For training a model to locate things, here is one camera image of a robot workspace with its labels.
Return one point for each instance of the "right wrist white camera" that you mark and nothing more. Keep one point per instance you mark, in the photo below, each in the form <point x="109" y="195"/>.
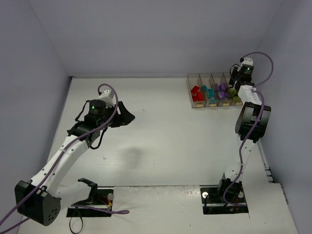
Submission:
<point x="246" y="61"/>

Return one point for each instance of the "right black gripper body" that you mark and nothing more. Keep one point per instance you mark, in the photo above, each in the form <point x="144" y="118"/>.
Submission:
<point x="234" y="82"/>

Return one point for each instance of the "multicolour lego block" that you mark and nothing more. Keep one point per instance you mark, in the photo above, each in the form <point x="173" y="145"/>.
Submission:
<point x="196" y="94"/>

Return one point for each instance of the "wrist white camera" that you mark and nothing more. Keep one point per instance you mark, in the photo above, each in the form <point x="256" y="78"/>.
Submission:
<point x="246" y="61"/>
<point x="107" y="96"/>

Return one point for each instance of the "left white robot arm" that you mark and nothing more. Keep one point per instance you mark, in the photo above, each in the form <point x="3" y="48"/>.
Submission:
<point x="41" y="199"/>

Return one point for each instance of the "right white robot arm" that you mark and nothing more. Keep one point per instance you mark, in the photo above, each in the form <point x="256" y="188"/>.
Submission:
<point x="250" y="126"/>

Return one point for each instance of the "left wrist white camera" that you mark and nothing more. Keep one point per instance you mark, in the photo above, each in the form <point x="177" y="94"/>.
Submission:
<point x="107" y="96"/>

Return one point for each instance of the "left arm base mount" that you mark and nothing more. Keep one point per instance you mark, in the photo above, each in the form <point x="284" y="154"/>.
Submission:
<point x="104" y="201"/>

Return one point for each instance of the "teal green monster lego stack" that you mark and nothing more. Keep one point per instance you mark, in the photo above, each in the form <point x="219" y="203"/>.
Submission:
<point x="231" y="92"/>

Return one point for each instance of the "clear bin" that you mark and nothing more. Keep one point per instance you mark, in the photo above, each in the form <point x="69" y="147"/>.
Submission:
<point x="208" y="88"/>
<point x="218" y="78"/>
<point x="192" y="80"/>
<point x="227" y="79"/>

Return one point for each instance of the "purple lego brick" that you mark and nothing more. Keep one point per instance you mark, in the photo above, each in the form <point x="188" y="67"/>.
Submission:
<point x="222" y="95"/>

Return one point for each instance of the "purple oval paw lego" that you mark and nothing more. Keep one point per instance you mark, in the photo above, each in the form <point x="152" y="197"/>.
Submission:
<point x="222" y="86"/>

